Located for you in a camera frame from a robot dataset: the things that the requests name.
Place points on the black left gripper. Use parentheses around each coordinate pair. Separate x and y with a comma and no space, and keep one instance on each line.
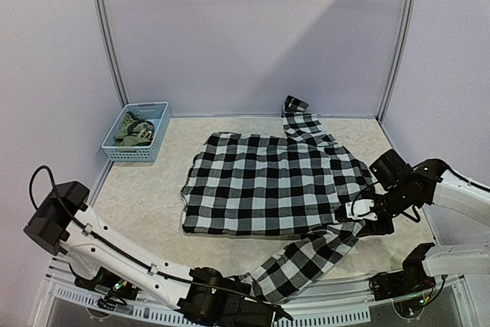
(230,290)

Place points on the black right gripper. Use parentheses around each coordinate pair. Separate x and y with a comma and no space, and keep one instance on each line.
(345,213)

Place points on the black white checked shirt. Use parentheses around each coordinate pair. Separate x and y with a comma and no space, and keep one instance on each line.
(290,186)

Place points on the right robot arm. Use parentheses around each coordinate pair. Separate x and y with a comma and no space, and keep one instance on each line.
(432,182)

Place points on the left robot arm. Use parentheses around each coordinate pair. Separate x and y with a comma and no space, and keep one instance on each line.
(64,224)

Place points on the green garment in basket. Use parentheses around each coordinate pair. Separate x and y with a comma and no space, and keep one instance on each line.
(134,131)

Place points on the light blue plastic basket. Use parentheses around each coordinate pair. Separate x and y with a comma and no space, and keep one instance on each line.
(158,113)

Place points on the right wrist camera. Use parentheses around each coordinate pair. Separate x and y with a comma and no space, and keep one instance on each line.
(361,210)

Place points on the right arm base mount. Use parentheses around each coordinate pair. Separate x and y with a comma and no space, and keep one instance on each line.
(386,285)

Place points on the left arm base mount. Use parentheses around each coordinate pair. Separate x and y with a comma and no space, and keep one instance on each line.
(116,291)

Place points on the front aluminium rail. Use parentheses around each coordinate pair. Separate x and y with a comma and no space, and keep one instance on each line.
(340,302)

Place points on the right aluminium wall post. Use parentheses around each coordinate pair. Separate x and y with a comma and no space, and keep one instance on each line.
(401,41)

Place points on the aluminium wall post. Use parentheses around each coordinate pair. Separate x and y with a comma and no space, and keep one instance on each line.
(110,51)
(401,41)

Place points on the left aluminium wall post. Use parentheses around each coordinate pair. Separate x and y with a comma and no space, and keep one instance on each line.
(110,51)

